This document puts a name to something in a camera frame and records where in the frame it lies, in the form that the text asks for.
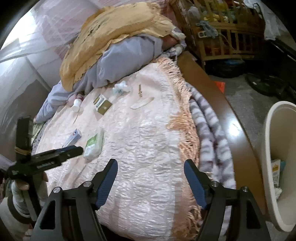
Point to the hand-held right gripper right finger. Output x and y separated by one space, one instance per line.
195 185

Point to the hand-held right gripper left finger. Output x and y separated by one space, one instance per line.
107 183

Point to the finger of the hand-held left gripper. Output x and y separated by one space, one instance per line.
71 151

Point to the white green tissue pack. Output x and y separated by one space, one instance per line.
93 143

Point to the white trash bin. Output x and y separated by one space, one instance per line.
272 129

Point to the person's left forearm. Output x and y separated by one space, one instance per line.
13 227

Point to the person's left hand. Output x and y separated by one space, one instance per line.
17 199

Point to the small blue white box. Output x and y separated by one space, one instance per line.
74 136

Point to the floral bed sheet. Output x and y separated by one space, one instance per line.
39 136

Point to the grey white striped blanket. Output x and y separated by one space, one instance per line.
208 139

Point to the pink fringed bedspread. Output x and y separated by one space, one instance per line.
143 150

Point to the small white bottle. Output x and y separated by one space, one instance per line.
77 103

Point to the pink soft item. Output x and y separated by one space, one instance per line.
70 99

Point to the gold white box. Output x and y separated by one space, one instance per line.
103 104

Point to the crumpled white tissue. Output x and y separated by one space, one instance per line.
121 88

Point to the crumpled white paper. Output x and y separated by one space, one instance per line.
278 192

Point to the orange packet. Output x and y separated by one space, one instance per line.
220 86

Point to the grey quilt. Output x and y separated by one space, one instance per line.
124 60

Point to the yellow blanket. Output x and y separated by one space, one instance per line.
104 39

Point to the pink mosquito net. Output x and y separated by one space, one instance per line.
46 30

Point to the black floor fan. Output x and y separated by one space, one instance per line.
268 84

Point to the wooden crib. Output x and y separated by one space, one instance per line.
231 34

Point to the white cloth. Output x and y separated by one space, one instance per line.
266 16

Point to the wooden bed frame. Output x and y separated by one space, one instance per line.
231 115

